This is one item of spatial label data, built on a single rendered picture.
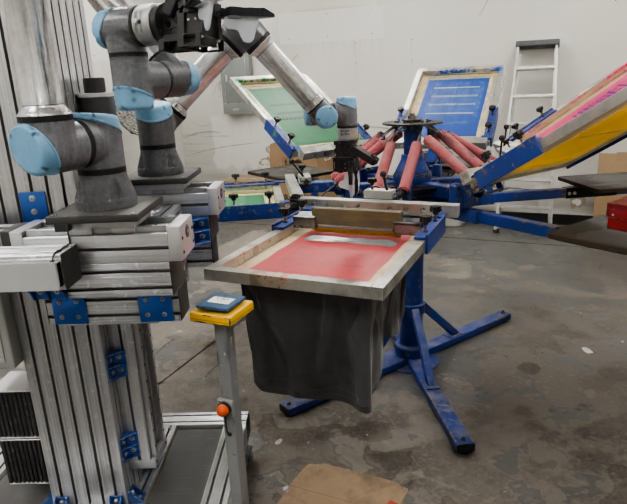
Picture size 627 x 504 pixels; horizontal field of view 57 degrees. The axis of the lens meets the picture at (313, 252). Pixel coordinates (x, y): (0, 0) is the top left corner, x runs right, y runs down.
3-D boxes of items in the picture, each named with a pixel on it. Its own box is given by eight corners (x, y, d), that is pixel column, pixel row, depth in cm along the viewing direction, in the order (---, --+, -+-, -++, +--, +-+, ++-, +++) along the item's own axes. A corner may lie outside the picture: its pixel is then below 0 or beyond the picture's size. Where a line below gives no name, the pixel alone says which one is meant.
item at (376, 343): (374, 411, 184) (372, 285, 171) (363, 409, 185) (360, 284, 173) (411, 348, 224) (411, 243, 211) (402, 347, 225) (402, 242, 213)
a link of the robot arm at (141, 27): (159, 9, 113) (128, -1, 106) (177, 6, 111) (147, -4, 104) (160, 49, 114) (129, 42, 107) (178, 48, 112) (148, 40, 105)
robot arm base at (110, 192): (65, 213, 141) (58, 172, 138) (89, 200, 155) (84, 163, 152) (126, 210, 140) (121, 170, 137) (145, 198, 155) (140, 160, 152)
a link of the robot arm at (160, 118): (136, 146, 186) (130, 103, 182) (142, 142, 198) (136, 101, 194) (174, 144, 187) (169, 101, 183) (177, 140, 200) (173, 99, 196)
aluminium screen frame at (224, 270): (383, 301, 159) (383, 288, 158) (204, 279, 182) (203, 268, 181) (442, 229, 228) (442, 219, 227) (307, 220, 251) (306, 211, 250)
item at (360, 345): (372, 416, 182) (370, 288, 169) (247, 391, 200) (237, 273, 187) (375, 411, 185) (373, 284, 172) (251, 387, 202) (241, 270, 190)
